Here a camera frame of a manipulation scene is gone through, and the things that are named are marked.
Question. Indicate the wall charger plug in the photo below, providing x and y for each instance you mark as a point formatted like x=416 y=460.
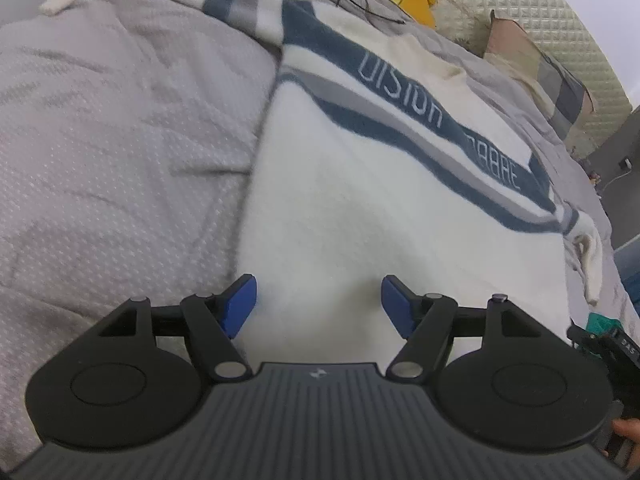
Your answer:
x=624 y=164

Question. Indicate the light dotted bed sheet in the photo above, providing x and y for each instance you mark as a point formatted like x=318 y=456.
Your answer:
x=100 y=160

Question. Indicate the blue cloth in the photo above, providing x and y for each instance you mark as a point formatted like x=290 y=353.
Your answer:
x=631 y=270

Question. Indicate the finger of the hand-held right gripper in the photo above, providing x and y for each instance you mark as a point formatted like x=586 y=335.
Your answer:
x=578 y=336

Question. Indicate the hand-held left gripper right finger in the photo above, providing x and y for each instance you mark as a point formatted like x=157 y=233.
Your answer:
x=397 y=305

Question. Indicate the grey duvet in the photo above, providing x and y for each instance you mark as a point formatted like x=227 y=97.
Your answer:
x=587 y=195

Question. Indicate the plaid pillow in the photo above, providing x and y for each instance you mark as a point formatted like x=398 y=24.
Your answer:
x=560 y=85

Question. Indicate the small colourful trinkets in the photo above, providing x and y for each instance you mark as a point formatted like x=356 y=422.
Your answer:
x=593 y=177

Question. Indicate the cream quilted headboard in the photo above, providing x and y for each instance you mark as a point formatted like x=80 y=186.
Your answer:
x=550 y=5

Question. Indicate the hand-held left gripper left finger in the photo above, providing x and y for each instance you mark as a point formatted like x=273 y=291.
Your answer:
x=242 y=305

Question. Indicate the grey bedside cabinet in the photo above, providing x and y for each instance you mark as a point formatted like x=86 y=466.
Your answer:
x=625 y=200

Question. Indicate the person's right hand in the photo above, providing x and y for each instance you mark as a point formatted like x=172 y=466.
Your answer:
x=629 y=430

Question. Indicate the white sweater with blue stripes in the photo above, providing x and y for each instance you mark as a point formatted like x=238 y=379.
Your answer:
x=360 y=220

